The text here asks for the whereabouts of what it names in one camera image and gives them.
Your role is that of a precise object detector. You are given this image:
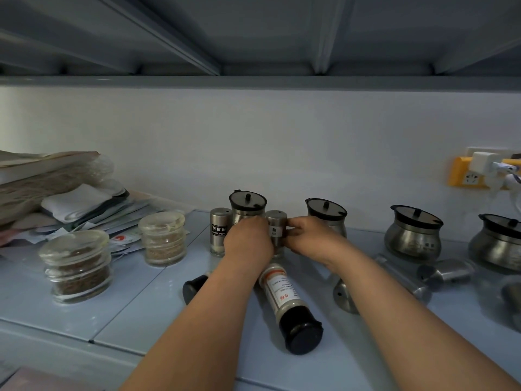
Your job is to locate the white cable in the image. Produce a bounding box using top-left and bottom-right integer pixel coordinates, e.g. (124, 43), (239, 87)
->
(486, 165), (521, 212)

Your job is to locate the large glass jar brown spice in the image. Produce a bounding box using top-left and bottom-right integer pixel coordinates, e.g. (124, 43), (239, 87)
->
(38, 229), (113, 304)

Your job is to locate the wide steel shaker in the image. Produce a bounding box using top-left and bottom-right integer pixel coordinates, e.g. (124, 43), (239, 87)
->
(417, 258), (475, 292)

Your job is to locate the long steel cylinder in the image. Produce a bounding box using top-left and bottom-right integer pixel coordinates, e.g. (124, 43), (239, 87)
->
(374, 253), (433, 304)

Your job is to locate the steel shaker black label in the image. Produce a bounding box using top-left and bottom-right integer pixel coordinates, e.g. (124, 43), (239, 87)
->
(209, 207), (233, 257)

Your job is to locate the person's right forearm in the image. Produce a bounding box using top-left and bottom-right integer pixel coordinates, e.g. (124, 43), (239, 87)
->
(323, 250), (521, 391)

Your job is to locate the black capped spice bottle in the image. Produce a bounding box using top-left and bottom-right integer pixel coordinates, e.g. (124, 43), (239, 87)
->
(182, 272), (214, 306)

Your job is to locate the grey metal shelf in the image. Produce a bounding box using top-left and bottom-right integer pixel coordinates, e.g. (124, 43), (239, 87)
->
(0, 0), (521, 92)

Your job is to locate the person's left forearm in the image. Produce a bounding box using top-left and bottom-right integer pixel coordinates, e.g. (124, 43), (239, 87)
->
(119, 262), (267, 391)

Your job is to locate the pile of paper packets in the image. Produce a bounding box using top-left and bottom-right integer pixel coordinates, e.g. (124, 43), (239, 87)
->
(12, 182), (196, 259)

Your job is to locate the white charger plug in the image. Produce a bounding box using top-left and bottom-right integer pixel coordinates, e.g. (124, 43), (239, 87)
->
(469, 151), (521, 188)

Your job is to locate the plain steel shaker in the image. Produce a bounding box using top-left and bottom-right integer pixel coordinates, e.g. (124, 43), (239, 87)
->
(332, 276), (361, 315)

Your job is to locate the spice bottle black cap orange label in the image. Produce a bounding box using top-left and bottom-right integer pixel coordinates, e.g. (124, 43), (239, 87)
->
(259, 263), (325, 356)

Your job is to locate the yellow wall power outlet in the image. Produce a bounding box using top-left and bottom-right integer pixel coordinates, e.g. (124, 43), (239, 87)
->
(447, 156), (521, 190)

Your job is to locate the stack of old books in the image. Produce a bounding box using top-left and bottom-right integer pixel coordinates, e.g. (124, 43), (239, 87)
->
(0, 150), (115, 241)

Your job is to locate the small glass jar tan spice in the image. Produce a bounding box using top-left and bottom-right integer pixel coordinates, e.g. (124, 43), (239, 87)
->
(138, 211), (189, 267)

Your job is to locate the small steel shaker white label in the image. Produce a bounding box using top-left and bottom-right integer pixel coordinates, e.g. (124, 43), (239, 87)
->
(265, 210), (288, 259)

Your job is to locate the person's right hand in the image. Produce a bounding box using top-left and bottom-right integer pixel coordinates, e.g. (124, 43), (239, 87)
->
(287, 216), (347, 274)

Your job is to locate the steel condiment pot black lid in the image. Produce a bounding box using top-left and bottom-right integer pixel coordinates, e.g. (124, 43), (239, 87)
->
(305, 198), (348, 239)
(228, 190), (268, 228)
(384, 204), (444, 263)
(468, 213), (521, 274)

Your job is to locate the person's left hand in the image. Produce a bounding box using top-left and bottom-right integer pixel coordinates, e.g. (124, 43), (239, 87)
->
(223, 216), (274, 277)

